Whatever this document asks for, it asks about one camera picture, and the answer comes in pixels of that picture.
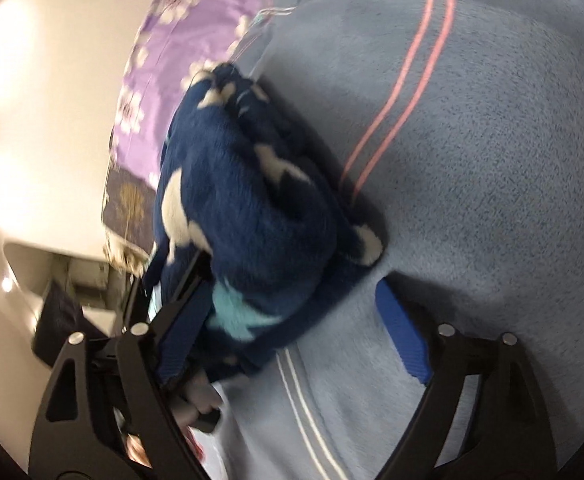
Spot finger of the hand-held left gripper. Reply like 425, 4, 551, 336
144, 252, 211, 331

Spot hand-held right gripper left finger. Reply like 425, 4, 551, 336
28, 277, 217, 480

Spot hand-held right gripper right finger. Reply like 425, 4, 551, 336
374, 276, 558, 480

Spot navy star print fleece garment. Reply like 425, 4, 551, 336
147, 62, 387, 378

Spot person's left hand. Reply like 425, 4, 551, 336
177, 371, 220, 427

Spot black television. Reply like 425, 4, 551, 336
32, 280, 87, 366

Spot dark tree print pillow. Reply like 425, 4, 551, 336
101, 167, 160, 276

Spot blue-grey striped blanket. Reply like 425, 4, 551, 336
192, 0, 584, 480

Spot purple floral bedsheet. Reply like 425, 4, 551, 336
108, 0, 273, 188

